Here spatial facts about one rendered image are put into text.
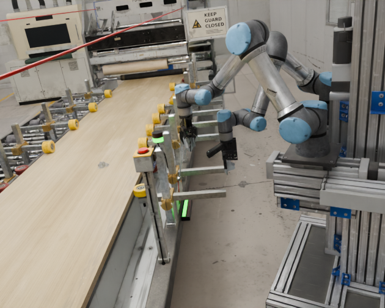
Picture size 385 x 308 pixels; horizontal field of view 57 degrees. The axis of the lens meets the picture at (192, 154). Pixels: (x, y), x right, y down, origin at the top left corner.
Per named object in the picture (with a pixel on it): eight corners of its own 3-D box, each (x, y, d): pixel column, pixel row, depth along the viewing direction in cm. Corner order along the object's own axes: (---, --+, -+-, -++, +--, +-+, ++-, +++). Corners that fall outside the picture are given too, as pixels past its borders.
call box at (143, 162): (157, 165, 141) (153, 146, 138) (154, 173, 135) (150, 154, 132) (140, 166, 142) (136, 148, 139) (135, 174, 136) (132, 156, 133)
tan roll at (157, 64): (211, 62, 432) (210, 52, 427) (211, 64, 421) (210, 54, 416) (98, 75, 449) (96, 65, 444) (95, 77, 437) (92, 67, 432)
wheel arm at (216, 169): (224, 171, 200) (223, 164, 198) (224, 174, 197) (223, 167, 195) (148, 177, 205) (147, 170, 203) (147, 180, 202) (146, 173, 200)
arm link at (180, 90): (183, 87, 172) (170, 86, 177) (186, 109, 176) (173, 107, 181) (193, 83, 177) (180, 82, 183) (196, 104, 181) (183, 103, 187)
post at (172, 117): (185, 184, 229) (175, 112, 210) (184, 187, 226) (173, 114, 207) (179, 184, 229) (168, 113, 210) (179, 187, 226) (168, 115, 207)
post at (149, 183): (170, 256, 158) (153, 165, 140) (168, 263, 154) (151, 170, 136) (160, 256, 159) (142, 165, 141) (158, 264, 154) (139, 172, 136)
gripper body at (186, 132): (184, 140, 183) (181, 118, 178) (179, 135, 190) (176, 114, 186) (198, 137, 184) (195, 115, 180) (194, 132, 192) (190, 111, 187)
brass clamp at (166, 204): (176, 195, 183) (175, 187, 181) (173, 210, 171) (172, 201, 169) (164, 197, 184) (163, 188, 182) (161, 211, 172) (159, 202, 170)
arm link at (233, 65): (266, 10, 154) (209, 84, 189) (253, 13, 147) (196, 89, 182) (283, 30, 152) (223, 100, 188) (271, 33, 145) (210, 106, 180)
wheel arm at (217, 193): (226, 195, 177) (225, 187, 176) (226, 198, 174) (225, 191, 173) (140, 201, 182) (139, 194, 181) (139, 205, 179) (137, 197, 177)
